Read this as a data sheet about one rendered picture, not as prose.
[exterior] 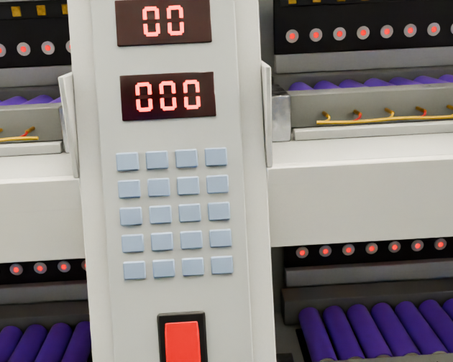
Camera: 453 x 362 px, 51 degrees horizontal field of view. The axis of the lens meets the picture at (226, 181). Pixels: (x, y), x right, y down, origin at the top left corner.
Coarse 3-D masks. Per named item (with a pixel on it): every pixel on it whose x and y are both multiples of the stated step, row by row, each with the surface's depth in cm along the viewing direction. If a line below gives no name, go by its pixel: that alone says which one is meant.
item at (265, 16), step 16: (0, 0) 43; (16, 0) 43; (32, 0) 43; (272, 0) 43; (272, 16) 43; (272, 32) 44; (272, 48) 44; (272, 64) 44; (272, 256) 45; (272, 272) 45; (16, 304) 44
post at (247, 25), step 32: (256, 0) 24; (256, 32) 24; (256, 64) 24; (256, 96) 24; (96, 128) 24; (256, 128) 24; (96, 160) 24; (256, 160) 24; (96, 192) 24; (256, 192) 24; (96, 224) 24; (256, 224) 24; (96, 256) 24; (256, 256) 24; (96, 288) 24; (256, 288) 24; (96, 320) 24; (256, 320) 24; (96, 352) 24; (256, 352) 25
